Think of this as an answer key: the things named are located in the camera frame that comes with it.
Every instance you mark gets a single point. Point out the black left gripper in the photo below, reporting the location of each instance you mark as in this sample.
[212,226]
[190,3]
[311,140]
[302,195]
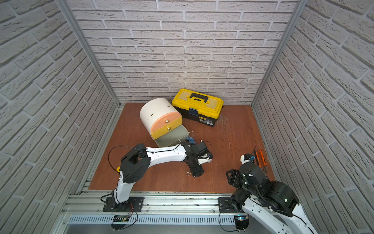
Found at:
[194,165]

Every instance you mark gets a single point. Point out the orange handled pliers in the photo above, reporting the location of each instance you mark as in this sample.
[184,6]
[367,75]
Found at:
[260,159]

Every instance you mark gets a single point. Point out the aluminium rail frame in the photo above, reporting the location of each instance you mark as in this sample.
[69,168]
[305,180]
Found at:
[158,209]

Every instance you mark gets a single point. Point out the left circuit board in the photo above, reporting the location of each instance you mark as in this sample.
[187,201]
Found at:
[120,222]

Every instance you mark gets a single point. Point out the circuit board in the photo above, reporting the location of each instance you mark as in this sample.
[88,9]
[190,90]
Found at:
[120,222]
[241,222]

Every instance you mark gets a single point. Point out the grey bottom drawer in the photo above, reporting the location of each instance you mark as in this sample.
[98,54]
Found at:
[173,137]

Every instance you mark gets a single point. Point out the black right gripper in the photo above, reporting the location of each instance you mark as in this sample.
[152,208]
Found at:
[233,178]

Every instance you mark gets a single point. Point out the round white drawer cabinet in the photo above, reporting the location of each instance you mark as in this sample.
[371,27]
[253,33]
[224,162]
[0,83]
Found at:
[155,109]

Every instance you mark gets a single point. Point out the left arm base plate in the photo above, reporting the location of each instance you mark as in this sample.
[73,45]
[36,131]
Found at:
[134,203]

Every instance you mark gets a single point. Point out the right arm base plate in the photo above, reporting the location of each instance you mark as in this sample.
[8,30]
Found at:
[228,205]

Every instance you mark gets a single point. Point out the yellow drawer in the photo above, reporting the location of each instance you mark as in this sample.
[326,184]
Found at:
[162,130]

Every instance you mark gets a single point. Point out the orange top drawer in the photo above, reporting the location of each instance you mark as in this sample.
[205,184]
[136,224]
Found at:
[165,119]

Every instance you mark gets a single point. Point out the right circuit board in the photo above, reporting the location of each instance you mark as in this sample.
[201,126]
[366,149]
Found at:
[241,222]

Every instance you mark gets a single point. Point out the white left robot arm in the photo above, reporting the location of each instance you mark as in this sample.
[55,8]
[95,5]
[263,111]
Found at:
[137,161]

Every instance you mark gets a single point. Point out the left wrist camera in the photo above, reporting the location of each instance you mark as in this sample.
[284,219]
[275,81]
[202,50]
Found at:
[203,154]

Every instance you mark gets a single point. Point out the yellow black toolbox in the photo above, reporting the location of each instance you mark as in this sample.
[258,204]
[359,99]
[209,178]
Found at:
[198,107]

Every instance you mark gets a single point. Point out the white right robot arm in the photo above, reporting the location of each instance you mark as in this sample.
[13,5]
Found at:
[272,203]

